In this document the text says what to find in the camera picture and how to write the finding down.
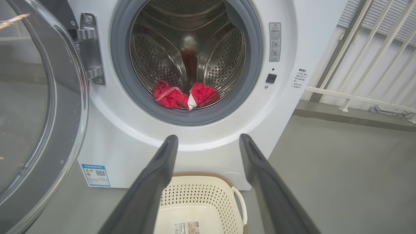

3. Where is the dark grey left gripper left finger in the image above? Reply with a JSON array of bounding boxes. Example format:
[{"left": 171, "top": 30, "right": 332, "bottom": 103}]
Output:
[{"left": 97, "top": 135, "right": 178, "bottom": 234}]

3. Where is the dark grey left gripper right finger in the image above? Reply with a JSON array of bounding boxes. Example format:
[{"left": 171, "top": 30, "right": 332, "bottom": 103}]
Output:
[{"left": 240, "top": 134, "right": 322, "bottom": 234}]

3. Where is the red cloth garment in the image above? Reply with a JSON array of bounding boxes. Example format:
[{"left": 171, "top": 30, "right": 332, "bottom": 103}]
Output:
[{"left": 152, "top": 80, "right": 221, "bottom": 111}]

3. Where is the black round glass washer door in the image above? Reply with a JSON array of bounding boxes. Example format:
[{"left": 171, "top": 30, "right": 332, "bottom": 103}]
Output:
[{"left": 0, "top": 0, "right": 89, "bottom": 234}]

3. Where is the white washing machine body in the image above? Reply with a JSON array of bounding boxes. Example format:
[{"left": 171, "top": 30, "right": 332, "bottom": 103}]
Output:
[{"left": 67, "top": 0, "right": 348, "bottom": 190}]

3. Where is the cream perforated laundry basket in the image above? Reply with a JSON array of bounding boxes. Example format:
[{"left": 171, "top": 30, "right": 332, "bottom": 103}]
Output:
[{"left": 153, "top": 172, "right": 248, "bottom": 234}]

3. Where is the stainless steel washing machine drum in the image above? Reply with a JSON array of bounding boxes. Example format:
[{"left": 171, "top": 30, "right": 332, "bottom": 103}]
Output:
[{"left": 129, "top": 0, "right": 246, "bottom": 109}]

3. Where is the metal door hinge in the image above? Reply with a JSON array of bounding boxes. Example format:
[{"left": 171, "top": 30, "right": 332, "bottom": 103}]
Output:
[{"left": 68, "top": 13, "right": 106, "bottom": 85}]

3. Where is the round white filter cover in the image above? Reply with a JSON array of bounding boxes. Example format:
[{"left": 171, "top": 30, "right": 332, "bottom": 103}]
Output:
[{"left": 221, "top": 172, "right": 244, "bottom": 186}]

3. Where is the blue energy label sticker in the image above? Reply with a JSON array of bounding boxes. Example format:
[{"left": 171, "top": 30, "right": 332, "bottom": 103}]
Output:
[{"left": 81, "top": 163, "right": 111, "bottom": 187}]

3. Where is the black printed text label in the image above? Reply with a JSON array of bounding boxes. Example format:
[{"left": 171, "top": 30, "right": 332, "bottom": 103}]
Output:
[{"left": 292, "top": 68, "right": 307, "bottom": 90}]

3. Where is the white metal railing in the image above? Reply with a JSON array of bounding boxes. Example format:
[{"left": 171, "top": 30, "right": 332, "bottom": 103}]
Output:
[{"left": 305, "top": 0, "right": 416, "bottom": 124}]

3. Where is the grey warning label sticker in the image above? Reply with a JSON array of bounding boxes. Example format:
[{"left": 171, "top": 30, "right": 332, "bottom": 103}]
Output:
[{"left": 269, "top": 22, "right": 281, "bottom": 62}]

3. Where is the white ribbed wall panel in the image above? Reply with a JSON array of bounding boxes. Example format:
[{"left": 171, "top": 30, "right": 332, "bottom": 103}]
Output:
[{"left": 338, "top": 0, "right": 416, "bottom": 44}]

